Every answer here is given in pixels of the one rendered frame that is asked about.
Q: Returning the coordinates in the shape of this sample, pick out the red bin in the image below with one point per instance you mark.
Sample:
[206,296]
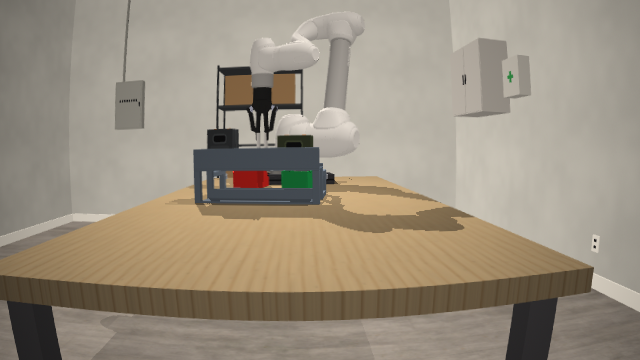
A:
[250,179]

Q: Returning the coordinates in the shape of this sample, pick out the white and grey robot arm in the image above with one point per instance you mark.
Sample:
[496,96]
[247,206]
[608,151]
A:
[332,130]

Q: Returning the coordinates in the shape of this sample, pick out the green bin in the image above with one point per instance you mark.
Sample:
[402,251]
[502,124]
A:
[296,179]

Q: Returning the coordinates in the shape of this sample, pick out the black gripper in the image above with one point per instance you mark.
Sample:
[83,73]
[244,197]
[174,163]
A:
[262,104]

